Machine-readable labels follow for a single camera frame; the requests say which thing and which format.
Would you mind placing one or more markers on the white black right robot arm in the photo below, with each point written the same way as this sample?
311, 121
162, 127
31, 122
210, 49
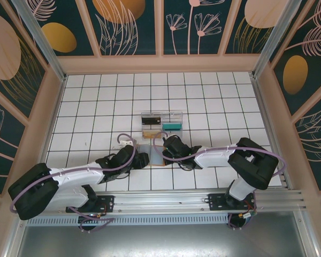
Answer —
216, 159

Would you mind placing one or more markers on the orange leather card holder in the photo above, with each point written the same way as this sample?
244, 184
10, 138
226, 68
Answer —
144, 149

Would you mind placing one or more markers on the wall panel pink disc fronds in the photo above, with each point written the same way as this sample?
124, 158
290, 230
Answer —
251, 26

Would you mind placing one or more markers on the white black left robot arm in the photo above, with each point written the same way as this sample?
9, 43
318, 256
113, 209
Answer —
77, 178

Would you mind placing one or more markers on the gold VIP card stack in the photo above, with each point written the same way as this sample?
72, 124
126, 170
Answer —
152, 134

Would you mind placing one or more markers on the wall panel golden disc leaves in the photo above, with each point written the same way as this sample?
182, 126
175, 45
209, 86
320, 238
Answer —
123, 26

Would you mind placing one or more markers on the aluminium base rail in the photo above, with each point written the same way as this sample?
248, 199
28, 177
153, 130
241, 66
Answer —
155, 199

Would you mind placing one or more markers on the clear acrylic card organizer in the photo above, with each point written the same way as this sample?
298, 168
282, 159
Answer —
174, 115

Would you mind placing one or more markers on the black VIP card stack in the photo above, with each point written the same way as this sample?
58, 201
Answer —
151, 120

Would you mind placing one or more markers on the wall panel three pink flowers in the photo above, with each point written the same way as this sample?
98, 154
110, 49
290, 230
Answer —
192, 26

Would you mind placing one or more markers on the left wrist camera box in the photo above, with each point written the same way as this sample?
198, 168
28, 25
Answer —
127, 143

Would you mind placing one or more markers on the wall panel pink leaf outlines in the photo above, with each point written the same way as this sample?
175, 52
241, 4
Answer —
315, 144

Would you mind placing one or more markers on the aluminium side rail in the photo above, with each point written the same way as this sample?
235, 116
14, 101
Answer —
269, 128

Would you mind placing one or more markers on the wall panel small pink flower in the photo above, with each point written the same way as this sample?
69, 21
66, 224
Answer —
2, 144

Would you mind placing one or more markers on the teal card stack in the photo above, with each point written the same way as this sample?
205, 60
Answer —
172, 126

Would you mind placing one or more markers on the wall panel large pink disc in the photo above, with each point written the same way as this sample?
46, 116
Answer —
5, 53

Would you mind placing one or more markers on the wall panel golden oval feathers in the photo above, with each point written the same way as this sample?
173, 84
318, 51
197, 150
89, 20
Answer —
305, 67

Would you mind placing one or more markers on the grey steel base sheet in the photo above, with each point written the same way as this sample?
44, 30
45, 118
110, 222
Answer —
160, 241

